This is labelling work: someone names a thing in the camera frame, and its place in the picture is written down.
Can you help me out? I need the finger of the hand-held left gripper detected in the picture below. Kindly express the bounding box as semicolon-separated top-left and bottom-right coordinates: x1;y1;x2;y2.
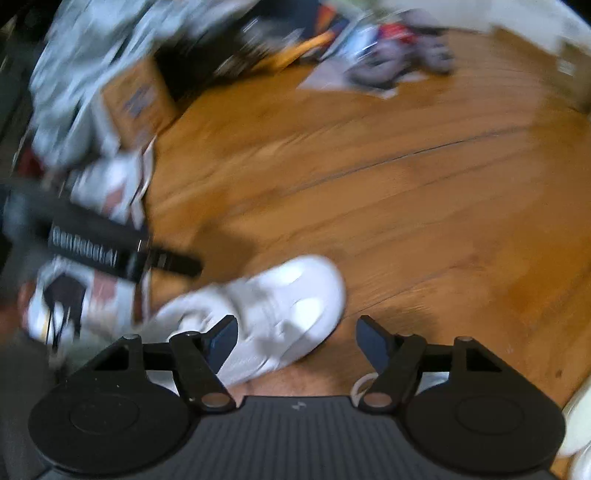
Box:
139;244;205;278

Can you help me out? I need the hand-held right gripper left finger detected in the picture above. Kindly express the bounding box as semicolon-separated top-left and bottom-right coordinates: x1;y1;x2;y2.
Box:
90;315;238;411

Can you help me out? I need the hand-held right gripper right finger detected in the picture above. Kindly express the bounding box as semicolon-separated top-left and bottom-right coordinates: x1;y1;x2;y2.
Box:
356;316;502;411

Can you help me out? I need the white strap sneaker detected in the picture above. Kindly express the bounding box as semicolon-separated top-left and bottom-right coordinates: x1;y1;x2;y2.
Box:
139;255;348;388
350;371;591;480

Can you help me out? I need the printed magazine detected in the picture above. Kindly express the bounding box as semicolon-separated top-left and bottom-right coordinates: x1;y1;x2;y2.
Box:
21;261;151;355
69;154;155;227

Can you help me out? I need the printed cardboard box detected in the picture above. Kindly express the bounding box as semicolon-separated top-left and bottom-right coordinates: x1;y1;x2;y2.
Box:
99;60;182;149

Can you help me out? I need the crumpled plastic bag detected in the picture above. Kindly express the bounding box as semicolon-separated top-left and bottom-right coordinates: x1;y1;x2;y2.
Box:
28;0;259;162

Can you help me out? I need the red packet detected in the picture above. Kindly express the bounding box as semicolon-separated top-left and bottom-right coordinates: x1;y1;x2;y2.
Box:
381;23;416;40

